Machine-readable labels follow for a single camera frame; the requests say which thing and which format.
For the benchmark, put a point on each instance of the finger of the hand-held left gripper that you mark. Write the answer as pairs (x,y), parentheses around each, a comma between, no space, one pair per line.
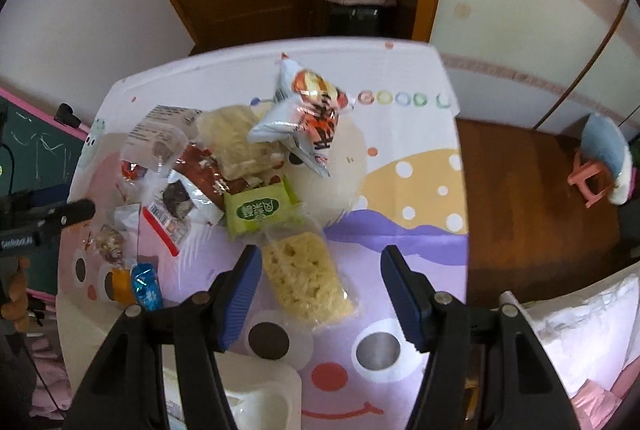
(75,212)

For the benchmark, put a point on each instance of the blue wrapped candy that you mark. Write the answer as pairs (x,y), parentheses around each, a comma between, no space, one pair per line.
(146,286)

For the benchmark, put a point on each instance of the red-brown snack packet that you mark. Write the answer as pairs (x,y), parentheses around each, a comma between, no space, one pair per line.
(200,168)

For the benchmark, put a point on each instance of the black clip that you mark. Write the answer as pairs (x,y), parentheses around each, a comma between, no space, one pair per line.
(67,115)

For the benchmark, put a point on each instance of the white pillow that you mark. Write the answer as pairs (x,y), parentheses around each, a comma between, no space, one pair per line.
(585,330)

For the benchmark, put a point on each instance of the black bin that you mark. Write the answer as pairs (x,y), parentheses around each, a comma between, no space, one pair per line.
(357,20)

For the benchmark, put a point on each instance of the pale yellow snack packet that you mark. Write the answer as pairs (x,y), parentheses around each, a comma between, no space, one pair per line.
(235,145)

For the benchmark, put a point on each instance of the white plastic tray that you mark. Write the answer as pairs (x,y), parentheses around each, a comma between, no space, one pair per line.
(265,395)

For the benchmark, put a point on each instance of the clear packet with black print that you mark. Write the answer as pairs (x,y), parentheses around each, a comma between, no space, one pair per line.
(155,130)

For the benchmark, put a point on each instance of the pink stool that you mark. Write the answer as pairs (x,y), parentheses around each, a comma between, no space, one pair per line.
(590,182)

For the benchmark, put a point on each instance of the person's left hand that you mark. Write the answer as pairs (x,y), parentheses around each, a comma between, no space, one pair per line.
(15,300)

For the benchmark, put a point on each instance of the green chalkboard with pink frame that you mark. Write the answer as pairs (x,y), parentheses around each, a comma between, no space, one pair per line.
(45,155)

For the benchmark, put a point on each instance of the white packet with red label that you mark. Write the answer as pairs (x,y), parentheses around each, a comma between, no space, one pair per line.
(175,205)

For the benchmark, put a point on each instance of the pink cloth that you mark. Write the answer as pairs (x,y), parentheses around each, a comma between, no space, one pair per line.
(605,402)

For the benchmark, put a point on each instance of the small red candy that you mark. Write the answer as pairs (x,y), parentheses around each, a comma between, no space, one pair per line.
(132,170)

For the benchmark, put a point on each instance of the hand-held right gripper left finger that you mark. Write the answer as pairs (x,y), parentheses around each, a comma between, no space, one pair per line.
(242,300)

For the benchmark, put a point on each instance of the clear packet of yellow cracker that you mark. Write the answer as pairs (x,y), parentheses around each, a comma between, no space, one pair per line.
(305,280)

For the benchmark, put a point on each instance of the orange wrapped candy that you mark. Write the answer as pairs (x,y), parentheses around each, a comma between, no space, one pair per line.
(121,286)

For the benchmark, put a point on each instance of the green snack packet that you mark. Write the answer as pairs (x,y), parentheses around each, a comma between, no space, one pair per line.
(260,210)

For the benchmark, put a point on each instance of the silver tiger snack bag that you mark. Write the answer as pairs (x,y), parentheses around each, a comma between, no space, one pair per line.
(310,110)

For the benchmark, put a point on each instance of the small clear candy packet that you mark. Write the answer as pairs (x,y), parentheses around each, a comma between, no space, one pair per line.
(107,242)

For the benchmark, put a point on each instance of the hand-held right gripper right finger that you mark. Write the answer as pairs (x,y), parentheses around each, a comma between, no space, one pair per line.
(405,300)

